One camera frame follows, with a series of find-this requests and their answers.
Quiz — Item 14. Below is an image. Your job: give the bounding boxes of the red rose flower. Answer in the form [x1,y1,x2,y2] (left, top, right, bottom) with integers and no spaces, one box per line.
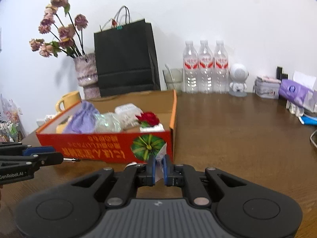
[135,111,160,128]

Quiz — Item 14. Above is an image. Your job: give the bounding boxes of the water bottle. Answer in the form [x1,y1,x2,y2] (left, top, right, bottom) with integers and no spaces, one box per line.
[183,40,199,93]
[198,40,214,93]
[214,40,229,93]

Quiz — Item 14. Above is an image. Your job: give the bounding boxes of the translucent white plastic container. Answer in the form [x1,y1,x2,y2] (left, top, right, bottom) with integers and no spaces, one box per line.
[115,103,143,130]

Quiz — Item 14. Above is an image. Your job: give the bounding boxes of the purple ceramic vase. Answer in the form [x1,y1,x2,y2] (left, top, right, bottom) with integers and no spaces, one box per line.
[74,53,101,99]

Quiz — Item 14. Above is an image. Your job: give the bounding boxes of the water bottle middle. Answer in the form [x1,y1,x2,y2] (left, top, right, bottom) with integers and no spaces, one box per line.
[198,40,214,93]

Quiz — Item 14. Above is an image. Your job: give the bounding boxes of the iridescent plastic bag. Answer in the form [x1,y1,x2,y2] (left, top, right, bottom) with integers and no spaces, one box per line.
[94,112,122,133]

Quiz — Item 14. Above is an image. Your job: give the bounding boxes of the purple drawstring pouch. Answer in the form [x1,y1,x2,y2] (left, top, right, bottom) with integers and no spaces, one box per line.
[62,101,100,134]

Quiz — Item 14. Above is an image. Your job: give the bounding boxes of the white tissue ball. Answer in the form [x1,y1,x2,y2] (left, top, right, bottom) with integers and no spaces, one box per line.
[140,123,164,132]

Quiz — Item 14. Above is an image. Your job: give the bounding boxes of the clear glass cup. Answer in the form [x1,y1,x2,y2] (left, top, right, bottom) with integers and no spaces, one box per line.
[163,64,184,93]

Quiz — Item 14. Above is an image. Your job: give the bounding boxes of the yellow white plush toy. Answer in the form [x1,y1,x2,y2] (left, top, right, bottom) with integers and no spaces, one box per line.
[55,117,72,134]

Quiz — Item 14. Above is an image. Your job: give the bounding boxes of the red orange cardboard box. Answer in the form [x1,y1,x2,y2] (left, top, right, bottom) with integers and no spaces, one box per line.
[35,90,177,163]

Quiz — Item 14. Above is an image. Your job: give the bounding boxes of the black small bottles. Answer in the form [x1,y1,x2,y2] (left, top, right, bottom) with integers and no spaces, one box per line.
[276,66,288,81]

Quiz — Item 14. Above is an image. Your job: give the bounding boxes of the water bottle left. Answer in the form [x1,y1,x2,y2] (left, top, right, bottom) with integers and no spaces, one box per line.
[183,40,199,93]

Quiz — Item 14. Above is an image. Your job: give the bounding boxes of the water bottle right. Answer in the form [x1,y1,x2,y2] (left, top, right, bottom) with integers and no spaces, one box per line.
[214,40,229,93]

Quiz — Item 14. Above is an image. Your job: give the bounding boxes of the yellow ceramic mug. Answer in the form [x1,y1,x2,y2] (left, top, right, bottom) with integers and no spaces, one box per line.
[55,91,82,113]

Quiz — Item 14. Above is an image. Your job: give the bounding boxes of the black paper shopping bag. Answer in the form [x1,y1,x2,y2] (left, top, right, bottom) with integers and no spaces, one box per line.
[94,5,161,97]

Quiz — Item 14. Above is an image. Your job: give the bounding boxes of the small clear plastic packet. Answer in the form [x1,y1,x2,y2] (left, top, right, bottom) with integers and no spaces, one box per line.
[155,143,167,183]

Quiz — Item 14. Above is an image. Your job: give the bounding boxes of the crumpled white paper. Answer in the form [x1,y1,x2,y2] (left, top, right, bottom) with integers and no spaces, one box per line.
[44,114,56,122]

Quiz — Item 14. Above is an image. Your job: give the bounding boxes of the dried pink roses bouquet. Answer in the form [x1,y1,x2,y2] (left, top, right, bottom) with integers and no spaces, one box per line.
[29,0,89,59]

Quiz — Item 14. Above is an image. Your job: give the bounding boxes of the white robot figurine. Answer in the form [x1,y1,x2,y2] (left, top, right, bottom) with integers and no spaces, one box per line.
[229,63,249,97]

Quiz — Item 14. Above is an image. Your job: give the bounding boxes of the purple tissue pack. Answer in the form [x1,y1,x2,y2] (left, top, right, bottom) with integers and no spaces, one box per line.
[279,71,316,113]

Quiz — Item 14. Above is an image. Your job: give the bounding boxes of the small grey tin box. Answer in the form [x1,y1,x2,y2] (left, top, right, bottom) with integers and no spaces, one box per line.
[253,77,281,99]

